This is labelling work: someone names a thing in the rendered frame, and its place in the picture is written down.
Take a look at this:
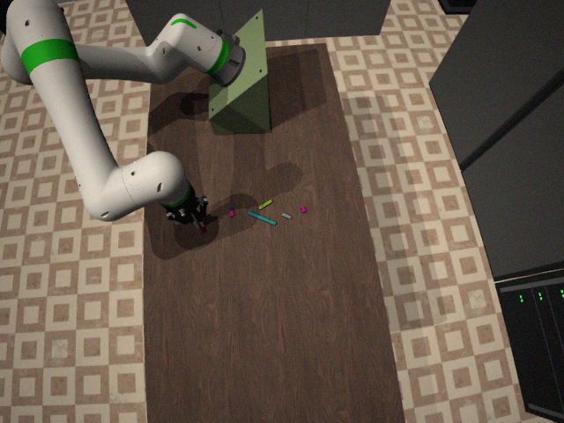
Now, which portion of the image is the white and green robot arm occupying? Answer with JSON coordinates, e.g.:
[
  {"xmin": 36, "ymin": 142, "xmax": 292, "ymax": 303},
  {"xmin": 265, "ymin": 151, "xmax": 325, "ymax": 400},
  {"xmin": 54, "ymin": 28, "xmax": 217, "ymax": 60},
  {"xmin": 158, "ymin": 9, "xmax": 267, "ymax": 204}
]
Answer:
[{"xmin": 0, "ymin": 0, "xmax": 246, "ymax": 222}]

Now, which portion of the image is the lime green rod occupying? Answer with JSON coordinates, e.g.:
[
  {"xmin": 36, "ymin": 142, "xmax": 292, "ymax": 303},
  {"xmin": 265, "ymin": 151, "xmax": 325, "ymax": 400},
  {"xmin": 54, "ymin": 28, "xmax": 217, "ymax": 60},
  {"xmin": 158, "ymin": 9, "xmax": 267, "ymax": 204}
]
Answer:
[{"xmin": 258, "ymin": 200, "xmax": 272, "ymax": 211}]

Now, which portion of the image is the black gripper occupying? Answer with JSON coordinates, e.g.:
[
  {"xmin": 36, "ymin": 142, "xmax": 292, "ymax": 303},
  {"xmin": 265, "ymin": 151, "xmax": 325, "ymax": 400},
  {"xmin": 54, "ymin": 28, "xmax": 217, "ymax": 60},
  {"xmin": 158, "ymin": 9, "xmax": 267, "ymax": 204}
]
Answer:
[{"xmin": 166, "ymin": 196, "xmax": 208, "ymax": 229}]

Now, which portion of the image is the turquoise rod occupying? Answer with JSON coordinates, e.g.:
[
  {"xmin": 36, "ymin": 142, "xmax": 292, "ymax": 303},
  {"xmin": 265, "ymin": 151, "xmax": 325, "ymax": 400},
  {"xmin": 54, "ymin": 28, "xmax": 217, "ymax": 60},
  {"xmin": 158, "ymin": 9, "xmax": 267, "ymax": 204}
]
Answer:
[{"xmin": 248, "ymin": 211, "xmax": 276, "ymax": 226}]

